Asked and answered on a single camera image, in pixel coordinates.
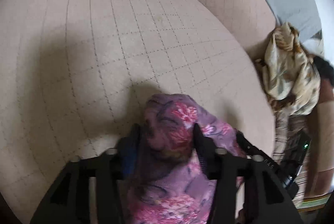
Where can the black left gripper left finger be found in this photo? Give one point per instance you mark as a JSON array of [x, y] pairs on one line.
[[128, 148]]

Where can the beige brown floral cloth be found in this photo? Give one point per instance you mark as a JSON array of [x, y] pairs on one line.
[[289, 77]]

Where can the purple pink floral garment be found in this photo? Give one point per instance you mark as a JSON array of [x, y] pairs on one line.
[[167, 184]]

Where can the striped beige blanket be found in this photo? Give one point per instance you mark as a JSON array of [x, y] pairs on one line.
[[304, 147]]

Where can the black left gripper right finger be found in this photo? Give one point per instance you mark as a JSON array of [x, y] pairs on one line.
[[206, 152]]

